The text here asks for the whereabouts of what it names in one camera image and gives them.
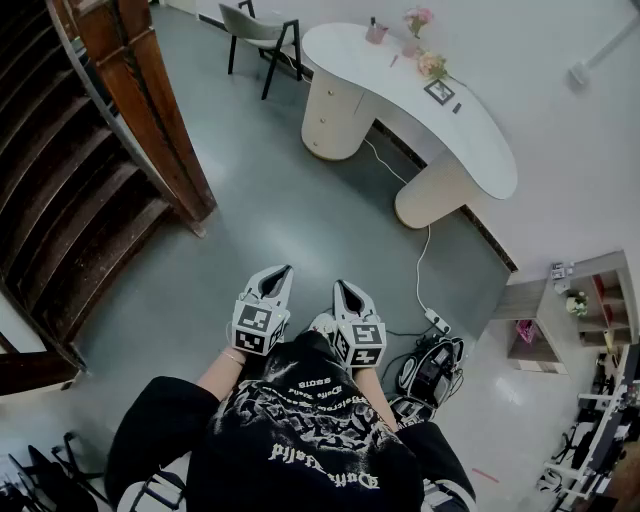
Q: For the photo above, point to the black backpack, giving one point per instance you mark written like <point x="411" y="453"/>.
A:
<point x="432" y="370"/>

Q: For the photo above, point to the white sneaker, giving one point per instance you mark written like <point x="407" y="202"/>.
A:
<point x="324" y="327"/>

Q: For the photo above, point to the white power strip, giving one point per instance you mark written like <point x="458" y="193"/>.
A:
<point x="437" y="320"/>

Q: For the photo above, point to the light wooden shelf unit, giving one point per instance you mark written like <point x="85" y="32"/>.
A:
<point x="560" y="320"/>

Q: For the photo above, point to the pale flower bouquet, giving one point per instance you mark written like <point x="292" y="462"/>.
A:
<point x="432" y="64"/>

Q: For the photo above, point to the pink flowers in vase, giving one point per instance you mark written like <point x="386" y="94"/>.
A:
<point x="416" y="22"/>

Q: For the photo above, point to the pink bag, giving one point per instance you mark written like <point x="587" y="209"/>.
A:
<point x="526" y="331"/>

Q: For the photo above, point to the white curved desk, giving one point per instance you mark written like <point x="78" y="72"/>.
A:
<point x="420" y="110"/>

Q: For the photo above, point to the person's right forearm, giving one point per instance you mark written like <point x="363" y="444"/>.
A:
<point x="375" y="395"/>

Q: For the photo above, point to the grey chair with black legs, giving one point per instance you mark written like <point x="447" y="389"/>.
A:
<point x="257" y="30"/>

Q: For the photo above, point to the small white device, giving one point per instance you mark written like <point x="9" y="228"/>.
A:
<point x="562" y="270"/>

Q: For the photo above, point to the cream curved drawer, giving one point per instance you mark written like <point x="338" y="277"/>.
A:
<point x="325" y="121"/>
<point x="332" y="92"/>
<point x="320" y="145"/>

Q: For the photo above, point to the pink pen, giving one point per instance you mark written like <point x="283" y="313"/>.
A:
<point x="394" y="61"/>

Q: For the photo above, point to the red tape strip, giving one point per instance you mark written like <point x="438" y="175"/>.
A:
<point x="485" y="475"/>

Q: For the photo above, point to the person's left forearm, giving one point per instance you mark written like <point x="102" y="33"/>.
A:
<point x="220" y="372"/>

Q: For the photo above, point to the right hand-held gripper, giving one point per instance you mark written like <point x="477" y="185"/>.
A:
<point x="360" y="342"/>

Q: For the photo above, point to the black folding stand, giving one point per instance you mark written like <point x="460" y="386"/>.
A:
<point x="50" y="475"/>

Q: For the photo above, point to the dark wooden staircase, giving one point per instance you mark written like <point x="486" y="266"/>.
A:
<point x="75" y="165"/>

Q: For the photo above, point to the black picture frame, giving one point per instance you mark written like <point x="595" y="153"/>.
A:
<point x="440" y="92"/>

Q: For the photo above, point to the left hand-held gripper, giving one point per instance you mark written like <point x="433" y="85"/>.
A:
<point x="256" y="327"/>

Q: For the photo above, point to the small black remote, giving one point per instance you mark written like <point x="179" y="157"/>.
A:
<point x="457" y="108"/>

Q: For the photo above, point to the small white flower pot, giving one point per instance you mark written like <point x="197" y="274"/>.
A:
<point x="577" y="304"/>

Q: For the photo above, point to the black and white equipment rack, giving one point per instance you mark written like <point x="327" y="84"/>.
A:
<point x="600" y="430"/>

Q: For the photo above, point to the white wall conduit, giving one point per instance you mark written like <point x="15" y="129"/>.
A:
<point x="600" y="50"/>

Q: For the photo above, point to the pink pen holder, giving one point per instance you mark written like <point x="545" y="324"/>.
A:
<point x="376" y="32"/>

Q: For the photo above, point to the black printed t-shirt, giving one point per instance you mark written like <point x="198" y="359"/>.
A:
<point x="300" y="440"/>

